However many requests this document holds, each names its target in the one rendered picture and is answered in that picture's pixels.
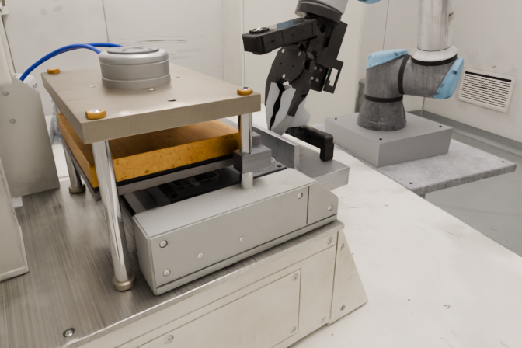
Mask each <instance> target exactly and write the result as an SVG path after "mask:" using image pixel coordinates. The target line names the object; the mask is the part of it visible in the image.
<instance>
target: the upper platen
mask: <svg viewBox="0 0 522 348"><path fill-rule="evenodd" d="M56 117H57V123H58V127H59V131H60V132H61V141H62V143H63V145H64V146H65V148H66V150H67V152H68V154H69V155H70V157H71V159H72V161H73V162H74V164H75V166H76V168H77V170H78V171H79V173H80V175H81V177H82V178H83V180H84V182H85V184H86V186H87V187H88V189H89V191H90V193H91V194H92V196H93V198H94V200H95V201H100V200H101V196H100V191H99V184H98V179H97V174H96V166H95V162H94V157H93V153H92V145H91V144H84V143H83V141H82V140H81V138H80V137H79V136H78V135H77V133H76V132H75V130H74V128H73V127H72V126H71V125H70V123H69V122H68V120H67V119H66V117H65V116H64V114H63V113H58V114H56ZM110 143H111V148H112V153H113V162H114V167H115V173H116V178H117V186H118V192H119V195H123V194H125V193H131V192H134V191H137V190H142V189H146V188H148V187H152V186H157V185H160V184H163V183H169V182H172V181H175V180H178V179H183V178H186V177H190V176H195V175H198V174H201V173H205V172H209V171H213V170H216V169H221V168H224V167H228V166H230V165H233V151H235V150H238V130H237V129H235V128H234V127H232V126H230V125H228V124H226V123H224V122H222V121H220V120H210V121H206V122H202V123H197V124H190V125H186V126H181V127H174V128H169V129H164V130H157V131H152V132H148V133H144V134H136V135H132V136H128V137H120V138H116V139H112V140H110Z"/></svg>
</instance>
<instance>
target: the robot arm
mask: <svg viewBox="0 0 522 348"><path fill-rule="evenodd" d="M348 1H349V0H298V4H297V7H296V9H295V12H294V13H295V15H297V16H299V17H300V18H296V19H291V20H288V21H285V22H282V23H278V24H275V25H272V26H267V27H258V28H255V29H252V30H250V31H249V32H248V33H243V34H242V41H243V46H244V51H246V52H251V53H253V54H255V55H264V54H268V53H270V52H272V51H273V50H276V49H278V48H280V49H279V50H278V51H277V55H276V57H275V58H274V61H273V63H272V64H271V69H270V72H269V74H268V76H267V80H266V87H265V103H264V105H265V107H266V124H267V129H268V130H269V131H272V132H274V133H276V134H279V135H281V136H282V135H283V134H284V133H285V131H286V130H287V128H289V127H300V126H305V125H306V124H308V122H309V120H310V117H311V116H310V113H309V112H308V111H307V110H306V109H305V102H306V99H307V95H308V93H309V91H310V89H311V90H314V91H316V92H321V91H325V92H329V93H332V94H334V92H335V89H336V84H337V82H338V79H339V75H340V72H341V70H342V67H343V63H344V62H342V61H339V60H336V59H337V57H338V54H339V50H340V48H341V45H342V42H343V38H344V35H345V32H346V28H347V26H348V24H346V23H345V22H343V21H341V18H342V16H341V15H343V14H344V12H345V10H346V6H347V3H348ZM357 1H359V2H363V3H365V4H374V3H376V2H379V1H380V0H357ZM454 3H455V0H418V30H417V47H416V48H415V49H414V50H413V51H412V53H411V55H408V53H409V52H408V50H407V49H394V50H382V51H378V52H374V53H372V54H370V55H369V56H368V57H367V67H366V79H365V92H364V102H363V105H362V107H361V108H360V112H359V114H358V117H357V124H358V125H359V126H360V127H363V128H366V129H368V130H373V131H397V130H401V129H403V128H404V127H406V121H407V118H406V114H405V108H404V105H403V95H408V96H421V97H427V98H433V99H448V98H450V97H452V95H453V94H454V92H455V90H456V88H457V86H458V83H459V80H460V78H461V73H462V70H463V67H464V59H463V58H462V57H457V55H458V49H457V48H456V47H455V46H454V45H452V33H453V23H454ZM333 68H334V69H336V70H338V72H337V75H336V80H335V82H334V85H333V86H331V85H329V84H330V82H331V81H329V78H330V75H331V73H332V69H333ZM327 75H328V76H327ZM326 77H327V78H326ZM285 82H288V84H289V85H284V83H285ZM290 85H291V87H292V88H291V87H290ZM323 87H324V88H323Z"/></svg>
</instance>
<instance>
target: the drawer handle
mask: <svg viewBox="0 0 522 348"><path fill-rule="evenodd" d="M285 134H288V135H290V136H291V137H295V138H297V139H298V140H301V141H303V142H305V143H308V144H310V145H312V146H315V147H317V148H319V149H320V157H319V158H320V159H321V160H322V161H327V160H330V159H332V158H333V153H334V142H333V136H332V135H331V134H328V133H326V132H324V131H321V130H318V129H316V128H313V127H310V126H308V125H305V126H300V127H289V128H287V130H286V131H285Z"/></svg>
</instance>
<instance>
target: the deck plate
mask: <svg viewBox="0 0 522 348"><path fill-rule="evenodd" d="M81 179H82V183H84V184H85V182H84V180H83V178H82V177H81ZM60 185H61V186H60V187H58V188H55V189H51V190H45V191H42V192H38V193H32V194H29V195H25V196H22V199H23V207H21V208H17V209H14V210H15V212H16V217H17V221H18V224H19V225H20V227H21V229H22V234H23V242H24V247H25V252H26V260H27V265H28V269H29V271H28V272H27V273H24V274H21V275H18V276H16V277H12V278H9V279H7V280H3V281H0V348H78V347H80V346H83V345H85V344H86V343H90V342H92V341H93V340H96V339H98V338H100V337H102V336H105V335H107V334H109V333H112V332H114V331H116V330H118V329H121V328H123V327H125V326H127V325H130V324H132V323H134V322H136V321H139V320H141V319H143V318H145V317H148V316H149V315H152V314H154V313H156V312H158V311H161V310H163V309H165V308H168V307H170V306H172V305H175V304H177V303H179V302H181V301H184V300H186V299H187V298H191V297H192V296H194V295H196V294H199V293H201V292H203V291H206V290H208V289H210V288H212V287H215V286H217V285H218V284H222V283H224V282H225V281H228V280H230V279H232V278H235V277H237V276H239V275H242V274H244V273H246V272H249V271H250V270H253V269H255V268H257V267H259V266H262V265H264V264H266V263H268V262H271V261H273V260H275V259H278V258H280V257H281V256H285V255H287V254H288V253H290V252H293V251H295V250H297V249H300V248H302V247H304V246H306V245H309V244H311V243H313V242H316V241H318V240H319V239H322V238H324V237H326V236H329V235H331V234H333V233H335V232H338V231H340V230H342V229H344V227H345V224H344V223H342V222H341V221H339V220H338V219H337V220H335V221H332V222H330V223H328V224H325V225H323V226H321V227H318V228H316V229H313V230H311V231H308V232H306V233H304V234H302V235H299V236H297V237H295V238H292V239H290V240H287V241H285V242H282V243H280V244H278V245H275V246H273V247H271V248H269V249H266V250H264V251H262V252H259V253H256V254H255V255H252V256H250V257H247V258H245V259H242V260H240V261H238V262H236V263H233V264H231V265H229V266H226V267H224V268H221V269H219V270H216V271H214V272H212V273H209V274H207V275H205V276H203V277H200V278H198V279H195V280H192V281H190V282H189V283H186V284H184V285H181V286H179V287H176V288H174V289H171V290H170V291H166V292H165V293H163V294H160V295H158V296H157V295H154V293H153V291H152V290H151V288H150V287H149V285H148V282H147V281H146V279H145V278H144V276H143V274H142V272H141V271H140V267H139V262H138V256H137V246H136V241H135V235H134V226H133V220H132V217H133V216H134V215H135V214H136V213H135V211H134V210H133V208H132V207H131V205H130V204H129V203H128V202H127V200H126V199H125V197H124V196H123V195H119V197H120V206H121V211H122V216H123V221H124V231H125V235H126V240H127V250H128V255H129V260H130V269H131V271H132V272H134V273H135V275H136V278H137V281H136V284H135V285H134V286H133V287H131V288H129V289H127V290H125V291H118V290H116V289H114V288H113V284H112V280H113V277H114V276H115V273H114V268H113V261H112V256H111V251H110V244H109V239H108V234H107V230H106V222H105V218H104V213H103V205H102V201H101V200H100V201H95V200H94V198H93V196H92V194H91V193H90V191H89V189H88V187H87V186H86V184H85V190H83V191H82V192H80V193H71V192H69V189H68V187H69V186H70V185H71V183H70V179H67V180H64V181H60Z"/></svg>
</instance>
